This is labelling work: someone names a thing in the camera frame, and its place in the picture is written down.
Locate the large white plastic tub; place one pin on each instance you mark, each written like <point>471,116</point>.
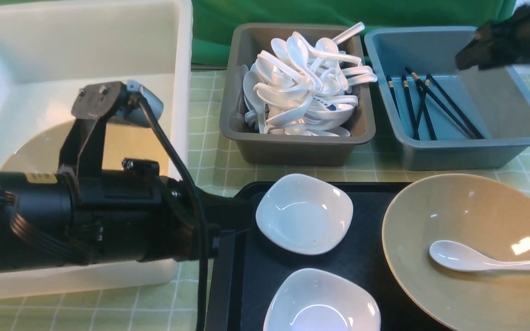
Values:
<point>28,108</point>

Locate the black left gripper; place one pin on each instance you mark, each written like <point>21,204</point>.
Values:
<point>135,214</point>

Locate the blue chopstick bin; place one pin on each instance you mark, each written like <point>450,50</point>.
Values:
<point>497,101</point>

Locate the pile of white spoons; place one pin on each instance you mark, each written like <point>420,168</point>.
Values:
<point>303,88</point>

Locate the white soup spoon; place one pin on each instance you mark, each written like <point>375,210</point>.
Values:
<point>461,258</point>

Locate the beige bowl in tub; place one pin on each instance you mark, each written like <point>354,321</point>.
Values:
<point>118,147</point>

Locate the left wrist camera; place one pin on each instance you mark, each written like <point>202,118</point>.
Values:
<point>98,105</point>

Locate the grey spoon bin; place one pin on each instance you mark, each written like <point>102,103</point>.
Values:
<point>250,39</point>

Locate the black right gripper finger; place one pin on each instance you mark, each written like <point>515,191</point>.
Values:
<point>499,44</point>

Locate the beige noodle bowl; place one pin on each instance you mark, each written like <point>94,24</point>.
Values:
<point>486,215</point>

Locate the green checked tablecloth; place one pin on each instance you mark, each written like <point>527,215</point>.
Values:
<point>217,166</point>

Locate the white square dish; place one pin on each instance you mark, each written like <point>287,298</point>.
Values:
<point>304,215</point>
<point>315,300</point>

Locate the black serving tray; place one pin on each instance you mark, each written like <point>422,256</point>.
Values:
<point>250,269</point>

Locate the green backdrop cloth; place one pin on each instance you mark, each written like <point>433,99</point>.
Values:
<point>338,14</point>

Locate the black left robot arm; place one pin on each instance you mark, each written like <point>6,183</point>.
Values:
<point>35,214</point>

